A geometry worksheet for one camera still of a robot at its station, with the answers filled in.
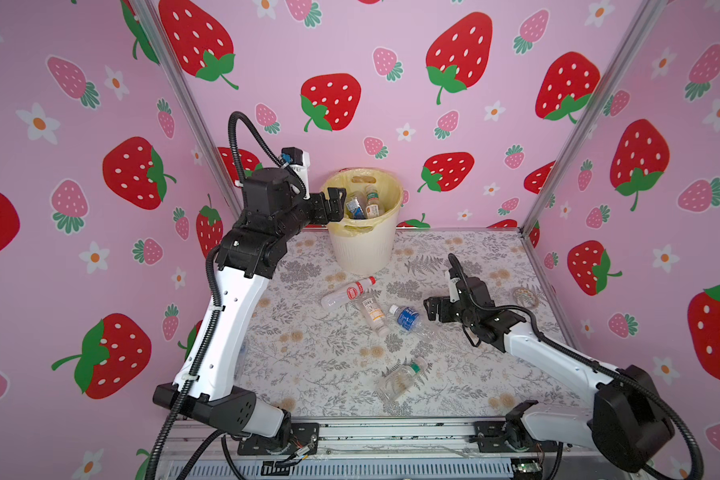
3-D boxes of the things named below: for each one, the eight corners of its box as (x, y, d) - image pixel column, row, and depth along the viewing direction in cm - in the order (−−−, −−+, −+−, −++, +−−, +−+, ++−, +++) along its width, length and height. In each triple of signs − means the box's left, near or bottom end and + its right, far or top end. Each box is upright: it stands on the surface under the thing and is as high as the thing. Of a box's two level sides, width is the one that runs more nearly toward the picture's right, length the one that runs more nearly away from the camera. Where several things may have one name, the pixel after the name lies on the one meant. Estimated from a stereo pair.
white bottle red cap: (327, 315, 98) (325, 308, 94) (322, 307, 100) (320, 300, 96) (376, 287, 105) (376, 279, 101) (371, 280, 107) (371, 272, 103)
